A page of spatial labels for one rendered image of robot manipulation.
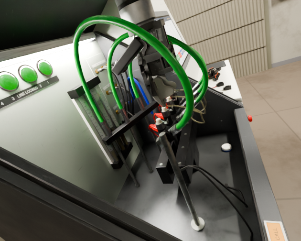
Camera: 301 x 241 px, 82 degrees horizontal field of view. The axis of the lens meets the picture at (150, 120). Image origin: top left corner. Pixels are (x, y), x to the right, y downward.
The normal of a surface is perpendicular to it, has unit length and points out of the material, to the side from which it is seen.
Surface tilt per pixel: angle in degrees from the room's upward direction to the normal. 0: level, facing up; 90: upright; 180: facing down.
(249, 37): 90
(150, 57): 90
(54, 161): 90
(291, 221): 0
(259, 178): 0
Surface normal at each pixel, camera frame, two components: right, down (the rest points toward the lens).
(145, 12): 0.46, 0.25
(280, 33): -0.19, 0.50
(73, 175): 0.90, -0.16
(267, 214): -0.35, -0.84
